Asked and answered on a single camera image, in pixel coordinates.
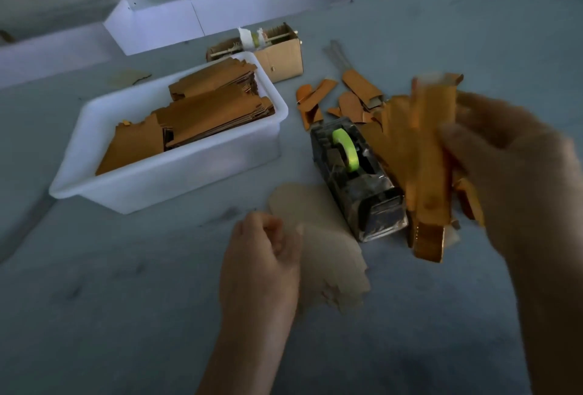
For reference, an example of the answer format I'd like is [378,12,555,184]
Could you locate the person's right hand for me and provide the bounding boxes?
[412,77,579,259]

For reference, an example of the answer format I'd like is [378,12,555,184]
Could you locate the person's left hand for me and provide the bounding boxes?
[219,210,304,350]

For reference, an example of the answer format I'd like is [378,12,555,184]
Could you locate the pile of beige blanks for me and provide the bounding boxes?
[267,181,372,314]

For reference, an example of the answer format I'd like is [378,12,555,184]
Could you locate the pile of gold boxes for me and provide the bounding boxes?
[295,68,488,264]

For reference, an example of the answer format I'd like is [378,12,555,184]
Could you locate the gold cartons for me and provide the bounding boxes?
[95,57,275,176]

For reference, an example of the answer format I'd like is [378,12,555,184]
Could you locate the person's right forearm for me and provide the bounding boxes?
[510,226,583,395]

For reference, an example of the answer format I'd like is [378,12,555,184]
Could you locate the person's left forearm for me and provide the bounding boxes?
[197,331,297,395]

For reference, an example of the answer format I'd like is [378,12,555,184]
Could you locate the black tape dispenser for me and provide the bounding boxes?
[309,119,408,244]

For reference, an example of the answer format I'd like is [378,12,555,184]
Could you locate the white plastic bin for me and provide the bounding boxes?
[49,52,290,215]

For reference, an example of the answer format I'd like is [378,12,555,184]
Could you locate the green tape roll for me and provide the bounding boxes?
[330,128,360,173]

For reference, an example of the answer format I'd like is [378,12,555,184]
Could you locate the small cardboard box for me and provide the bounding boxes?
[206,23,304,84]

